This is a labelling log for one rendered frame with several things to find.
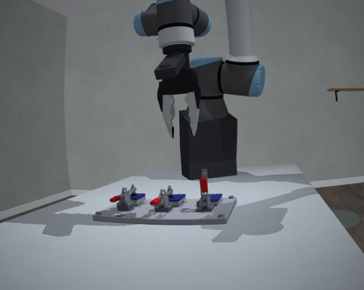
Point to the grey toggle clamp with red handle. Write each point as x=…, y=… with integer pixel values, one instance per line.
x=204, y=189
x=125, y=204
x=163, y=205

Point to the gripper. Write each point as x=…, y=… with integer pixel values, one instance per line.
x=186, y=82

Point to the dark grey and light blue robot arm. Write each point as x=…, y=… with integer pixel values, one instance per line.
x=240, y=74

